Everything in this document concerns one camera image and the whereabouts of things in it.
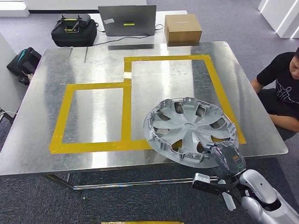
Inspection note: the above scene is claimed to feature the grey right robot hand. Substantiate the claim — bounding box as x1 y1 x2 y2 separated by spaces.
205 140 246 181

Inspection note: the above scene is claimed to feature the silver plastic wheel hubcap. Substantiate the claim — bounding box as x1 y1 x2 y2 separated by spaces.
143 97 239 169

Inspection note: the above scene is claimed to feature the yellow tape on workbench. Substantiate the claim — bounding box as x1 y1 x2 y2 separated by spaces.
48 55 247 155

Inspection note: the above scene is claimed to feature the stainless steel workbench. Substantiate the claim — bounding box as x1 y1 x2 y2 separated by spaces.
0 42 288 190

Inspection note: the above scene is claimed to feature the person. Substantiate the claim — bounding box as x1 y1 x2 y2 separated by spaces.
251 46 299 141

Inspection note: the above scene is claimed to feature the brown cardboard box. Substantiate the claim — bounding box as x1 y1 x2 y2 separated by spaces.
164 14 202 47

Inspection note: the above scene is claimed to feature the white lit display plinth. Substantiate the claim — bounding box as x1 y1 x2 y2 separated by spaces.
257 0 299 39
0 0 148 18

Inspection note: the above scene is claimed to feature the grey laptop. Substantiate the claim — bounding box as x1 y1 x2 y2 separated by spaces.
98 4 157 50

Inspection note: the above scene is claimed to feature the black carrying case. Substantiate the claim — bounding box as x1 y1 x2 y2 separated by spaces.
51 14 98 48

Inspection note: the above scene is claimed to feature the black backpack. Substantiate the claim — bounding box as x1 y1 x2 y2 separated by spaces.
6 47 42 86

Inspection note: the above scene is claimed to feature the white partition panel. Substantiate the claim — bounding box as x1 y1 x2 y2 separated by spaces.
0 32 29 119

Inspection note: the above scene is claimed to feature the black laptop cable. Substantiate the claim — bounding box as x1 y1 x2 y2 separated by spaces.
92 24 164 47

